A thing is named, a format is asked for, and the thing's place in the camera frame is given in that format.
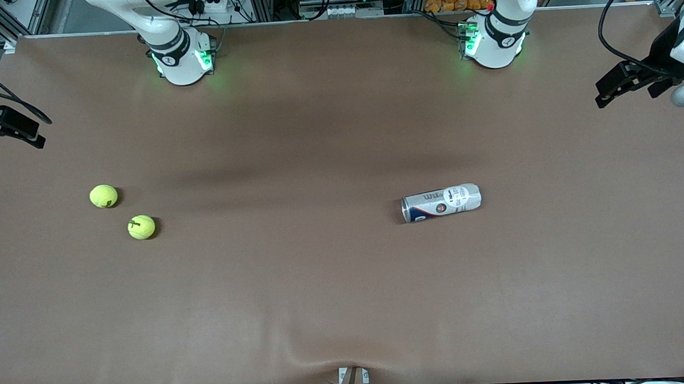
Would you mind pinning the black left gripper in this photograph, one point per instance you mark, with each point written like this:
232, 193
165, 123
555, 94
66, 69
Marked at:
661, 55

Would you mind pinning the yellow tennis ball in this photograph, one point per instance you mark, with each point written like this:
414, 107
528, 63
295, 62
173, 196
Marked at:
141, 227
104, 196

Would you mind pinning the white tennis ball can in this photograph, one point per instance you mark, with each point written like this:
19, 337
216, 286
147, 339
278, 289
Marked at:
440, 203

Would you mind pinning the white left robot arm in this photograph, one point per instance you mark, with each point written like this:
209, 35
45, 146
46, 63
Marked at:
497, 41

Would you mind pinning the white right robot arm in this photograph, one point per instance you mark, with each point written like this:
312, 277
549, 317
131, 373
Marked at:
177, 60

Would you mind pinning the white power strip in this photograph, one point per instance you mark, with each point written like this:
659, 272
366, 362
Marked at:
212, 2

